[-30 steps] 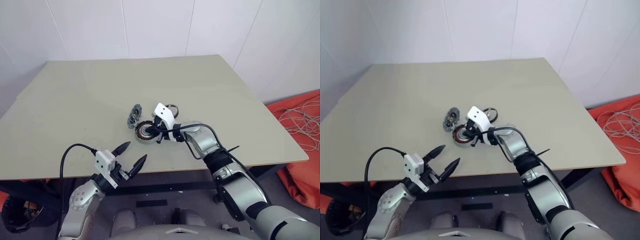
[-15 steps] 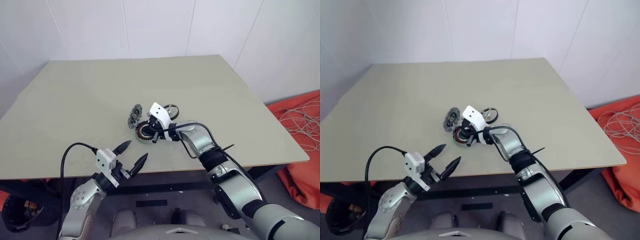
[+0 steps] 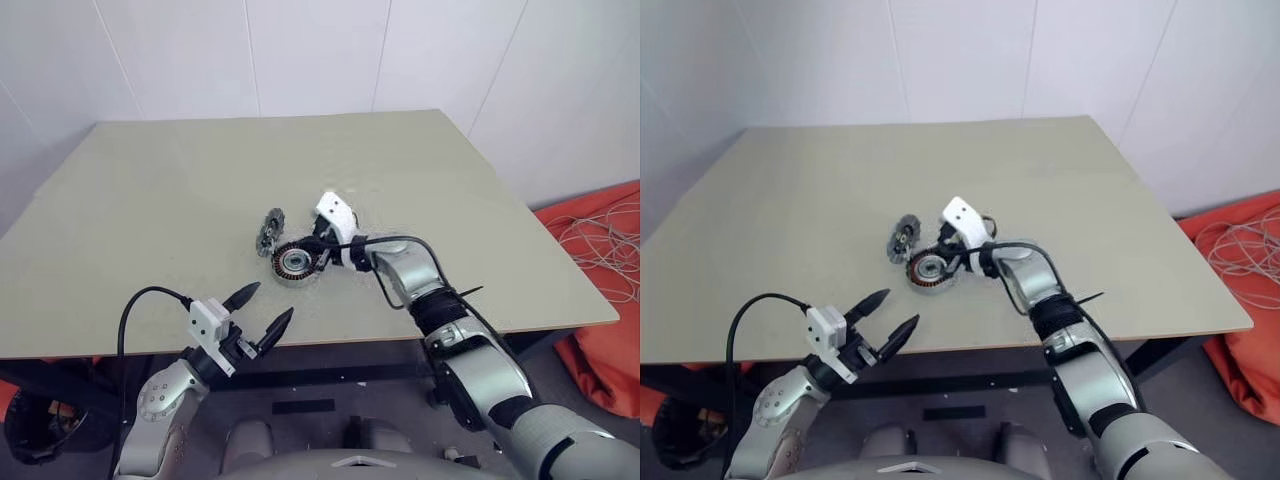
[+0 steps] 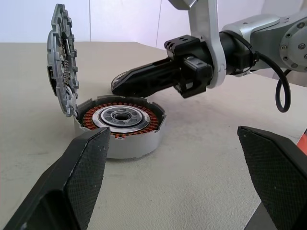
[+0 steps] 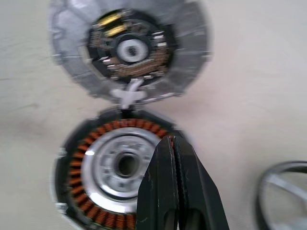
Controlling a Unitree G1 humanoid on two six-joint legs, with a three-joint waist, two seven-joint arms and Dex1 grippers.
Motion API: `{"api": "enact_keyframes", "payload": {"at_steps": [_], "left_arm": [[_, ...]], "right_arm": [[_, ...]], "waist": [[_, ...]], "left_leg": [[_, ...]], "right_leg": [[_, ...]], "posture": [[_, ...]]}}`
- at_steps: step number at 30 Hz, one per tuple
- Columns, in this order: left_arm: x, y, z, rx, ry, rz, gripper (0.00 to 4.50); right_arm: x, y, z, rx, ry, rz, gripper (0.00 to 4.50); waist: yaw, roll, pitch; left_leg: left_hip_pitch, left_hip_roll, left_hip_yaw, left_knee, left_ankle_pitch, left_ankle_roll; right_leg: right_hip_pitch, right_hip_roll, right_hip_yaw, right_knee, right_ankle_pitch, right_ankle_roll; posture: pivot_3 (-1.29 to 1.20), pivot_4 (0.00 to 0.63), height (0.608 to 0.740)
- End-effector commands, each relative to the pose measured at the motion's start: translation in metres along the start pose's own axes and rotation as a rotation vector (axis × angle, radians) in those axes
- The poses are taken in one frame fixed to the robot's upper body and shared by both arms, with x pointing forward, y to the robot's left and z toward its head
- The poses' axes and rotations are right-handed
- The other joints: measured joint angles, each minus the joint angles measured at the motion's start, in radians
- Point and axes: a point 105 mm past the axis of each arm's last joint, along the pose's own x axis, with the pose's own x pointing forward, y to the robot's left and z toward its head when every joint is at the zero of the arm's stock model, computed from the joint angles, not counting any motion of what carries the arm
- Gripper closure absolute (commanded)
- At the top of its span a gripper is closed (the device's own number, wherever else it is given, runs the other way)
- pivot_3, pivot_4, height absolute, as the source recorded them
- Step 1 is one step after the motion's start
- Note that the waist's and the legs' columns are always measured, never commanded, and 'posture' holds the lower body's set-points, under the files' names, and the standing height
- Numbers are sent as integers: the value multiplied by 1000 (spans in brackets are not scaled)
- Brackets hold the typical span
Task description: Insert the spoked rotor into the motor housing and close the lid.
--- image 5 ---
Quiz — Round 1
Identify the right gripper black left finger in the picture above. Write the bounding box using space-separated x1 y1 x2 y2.
135 135 180 230

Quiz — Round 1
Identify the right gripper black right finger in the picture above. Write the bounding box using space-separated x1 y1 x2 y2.
174 135 231 230

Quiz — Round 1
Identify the silver spoked rotor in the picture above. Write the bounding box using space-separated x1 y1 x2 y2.
255 161 307 230

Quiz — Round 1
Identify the grey tape roll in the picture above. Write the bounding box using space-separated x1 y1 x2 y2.
49 106 185 230

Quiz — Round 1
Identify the white hinge clip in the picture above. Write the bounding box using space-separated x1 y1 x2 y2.
111 79 147 110

